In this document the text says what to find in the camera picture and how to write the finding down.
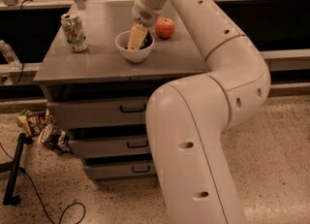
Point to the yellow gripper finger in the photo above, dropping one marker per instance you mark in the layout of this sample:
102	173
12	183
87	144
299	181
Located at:
137	36

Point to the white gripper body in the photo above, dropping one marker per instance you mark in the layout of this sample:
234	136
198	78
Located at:
145	14

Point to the white bowl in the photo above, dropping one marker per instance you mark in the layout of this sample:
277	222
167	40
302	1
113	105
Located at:
121	42

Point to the dark chocolate rxbar wrapper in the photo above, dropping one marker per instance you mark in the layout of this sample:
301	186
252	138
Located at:
146	42

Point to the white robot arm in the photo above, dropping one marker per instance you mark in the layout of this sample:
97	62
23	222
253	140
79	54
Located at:
185	118

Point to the red apple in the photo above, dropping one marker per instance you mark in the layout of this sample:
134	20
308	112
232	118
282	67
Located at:
164	27

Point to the grey drawer cabinet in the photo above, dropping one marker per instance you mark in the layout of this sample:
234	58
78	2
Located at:
101	72

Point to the green white soda can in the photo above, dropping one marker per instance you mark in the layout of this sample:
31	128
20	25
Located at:
74	32

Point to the top grey drawer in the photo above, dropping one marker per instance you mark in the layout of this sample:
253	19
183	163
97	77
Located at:
99	112

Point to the grey drawer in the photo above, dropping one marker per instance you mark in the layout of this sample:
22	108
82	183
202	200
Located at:
99	112
110	146
120	170

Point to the clear plastic water bottle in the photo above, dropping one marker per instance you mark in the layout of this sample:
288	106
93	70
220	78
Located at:
10	56

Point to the middle grey drawer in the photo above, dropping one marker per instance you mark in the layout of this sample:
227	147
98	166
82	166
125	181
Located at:
110	146

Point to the checkered snack bag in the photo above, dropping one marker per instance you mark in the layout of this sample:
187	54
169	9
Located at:
54	139

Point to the bottom grey drawer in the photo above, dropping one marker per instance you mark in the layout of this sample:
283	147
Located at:
120	170

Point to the brown snack bag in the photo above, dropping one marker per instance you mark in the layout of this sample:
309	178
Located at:
32	123

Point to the black stand leg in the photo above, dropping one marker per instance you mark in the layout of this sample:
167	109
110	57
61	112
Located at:
13	167

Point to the grey metal rail frame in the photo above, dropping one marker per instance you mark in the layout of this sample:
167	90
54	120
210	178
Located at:
284	59

